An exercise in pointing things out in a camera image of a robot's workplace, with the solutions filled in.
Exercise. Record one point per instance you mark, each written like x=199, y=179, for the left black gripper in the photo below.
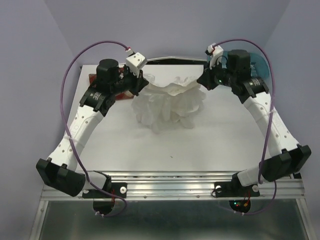
x=140, y=82

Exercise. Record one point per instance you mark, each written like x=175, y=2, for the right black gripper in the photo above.
x=205, y=79

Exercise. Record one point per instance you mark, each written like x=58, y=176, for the red checked skirt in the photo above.
x=122, y=95

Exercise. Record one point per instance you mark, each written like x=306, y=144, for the white cloth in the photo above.
x=164, y=106

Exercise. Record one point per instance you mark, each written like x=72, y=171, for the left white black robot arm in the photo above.
x=58, y=171

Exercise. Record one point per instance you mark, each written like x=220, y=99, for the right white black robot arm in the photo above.
x=287, y=155

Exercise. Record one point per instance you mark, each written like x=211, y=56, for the teal plastic basket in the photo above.
x=258, y=65

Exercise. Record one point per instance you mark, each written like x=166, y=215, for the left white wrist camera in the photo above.
x=136, y=62

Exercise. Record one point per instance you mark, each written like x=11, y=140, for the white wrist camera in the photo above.
x=214, y=53
x=136, y=62

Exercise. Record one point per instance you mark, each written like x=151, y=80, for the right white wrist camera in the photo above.
x=214, y=53

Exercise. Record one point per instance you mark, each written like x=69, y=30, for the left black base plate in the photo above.
x=117, y=188

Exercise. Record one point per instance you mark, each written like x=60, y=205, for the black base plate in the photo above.
x=226, y=189
x=117, y=188

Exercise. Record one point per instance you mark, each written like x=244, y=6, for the aluminium frame rail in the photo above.
x=191, y=185

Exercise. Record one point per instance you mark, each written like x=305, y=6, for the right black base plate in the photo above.
x=226, y=189

